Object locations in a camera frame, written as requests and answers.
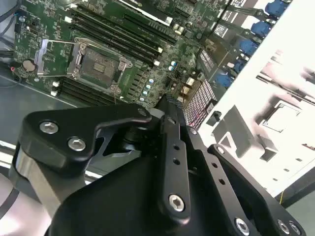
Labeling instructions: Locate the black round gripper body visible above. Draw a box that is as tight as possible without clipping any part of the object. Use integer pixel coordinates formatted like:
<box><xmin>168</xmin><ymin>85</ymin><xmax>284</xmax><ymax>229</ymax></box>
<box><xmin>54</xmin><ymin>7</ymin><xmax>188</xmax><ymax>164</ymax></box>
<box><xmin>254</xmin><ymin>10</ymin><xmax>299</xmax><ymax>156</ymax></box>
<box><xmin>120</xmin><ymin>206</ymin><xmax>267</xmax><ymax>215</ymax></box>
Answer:
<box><xmin>50</xmin><ymin>151</ymin><xmax>232</xmax><ymax>236</ymax></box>

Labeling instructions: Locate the silver square CPU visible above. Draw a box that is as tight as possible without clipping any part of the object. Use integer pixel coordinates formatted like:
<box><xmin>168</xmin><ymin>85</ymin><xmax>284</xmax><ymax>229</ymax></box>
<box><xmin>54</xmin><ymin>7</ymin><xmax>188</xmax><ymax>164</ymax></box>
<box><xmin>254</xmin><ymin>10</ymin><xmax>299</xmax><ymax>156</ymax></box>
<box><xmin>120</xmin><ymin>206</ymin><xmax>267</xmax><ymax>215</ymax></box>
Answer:
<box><xmin>262</xmin><ymin>104</ymin><xmax>302</xmax><ymax>133</ymax></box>

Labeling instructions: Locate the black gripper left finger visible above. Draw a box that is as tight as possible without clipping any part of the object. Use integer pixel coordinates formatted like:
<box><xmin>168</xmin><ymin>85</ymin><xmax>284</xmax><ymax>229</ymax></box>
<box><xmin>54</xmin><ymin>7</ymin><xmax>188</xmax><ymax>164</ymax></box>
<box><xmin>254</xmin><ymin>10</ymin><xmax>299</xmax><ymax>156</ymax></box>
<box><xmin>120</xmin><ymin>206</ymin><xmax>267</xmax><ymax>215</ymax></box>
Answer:
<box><xmin>11</xmin><ymin>95</ymin><xmax>193</xmax><ymax>224</ymax></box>

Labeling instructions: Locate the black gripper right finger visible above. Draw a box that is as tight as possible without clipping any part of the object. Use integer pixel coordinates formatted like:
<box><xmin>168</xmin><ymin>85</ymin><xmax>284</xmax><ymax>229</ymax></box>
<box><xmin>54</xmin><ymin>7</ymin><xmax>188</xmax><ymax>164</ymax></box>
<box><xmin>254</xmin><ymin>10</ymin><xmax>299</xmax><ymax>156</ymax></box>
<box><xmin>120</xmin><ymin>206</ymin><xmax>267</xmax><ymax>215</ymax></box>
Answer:
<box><xmin>168</xmin><ymin>93</ymin><xmax>308</xmax><ymax>236</ymax></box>

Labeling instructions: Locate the metal socket cover frame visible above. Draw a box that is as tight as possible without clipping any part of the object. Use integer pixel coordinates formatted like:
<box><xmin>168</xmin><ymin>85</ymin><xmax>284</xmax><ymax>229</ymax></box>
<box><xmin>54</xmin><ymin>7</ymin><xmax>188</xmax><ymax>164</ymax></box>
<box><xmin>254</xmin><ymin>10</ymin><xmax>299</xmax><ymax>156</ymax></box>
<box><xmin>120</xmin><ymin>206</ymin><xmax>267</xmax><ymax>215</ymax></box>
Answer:
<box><xmin>34</xmin><ymin>38</ymin><xmax>86</xmax><ymax>79</ymax></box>

